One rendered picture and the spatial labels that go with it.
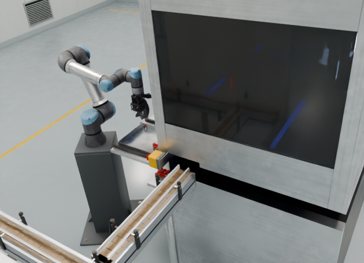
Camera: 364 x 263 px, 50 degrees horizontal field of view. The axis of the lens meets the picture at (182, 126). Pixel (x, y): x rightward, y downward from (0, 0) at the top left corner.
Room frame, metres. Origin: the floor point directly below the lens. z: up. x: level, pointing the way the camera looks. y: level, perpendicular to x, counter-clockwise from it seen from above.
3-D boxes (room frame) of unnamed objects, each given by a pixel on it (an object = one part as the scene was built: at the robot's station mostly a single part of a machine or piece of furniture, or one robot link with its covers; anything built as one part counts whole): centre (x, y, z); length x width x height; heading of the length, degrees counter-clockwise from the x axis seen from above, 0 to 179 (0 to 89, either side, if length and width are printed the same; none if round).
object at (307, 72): (1.49, -0.27, 1.50); 0.85 x 0.01 x 0.59; 55
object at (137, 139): (2.03, 0.20, 0.90); 0.34 x 0.26 x 0.04; 55
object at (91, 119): (2.25, 0.60, 0.96); 0.13 x 0.12 x 0.14; 145
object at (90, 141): (2.24, 0.61, 0.84); 0.15 x 0.15 x 0.10
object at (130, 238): (1.38, 0.20, 0.92); 0.69 x 0.15 x 0.16; 145
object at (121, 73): (2.20, 0.34, 1.28); 0.11 x 0.11 x 0.08; 55
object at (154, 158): (1.70, 0.15, 0.99); 0.08 x 0.07 x 0.07; 55
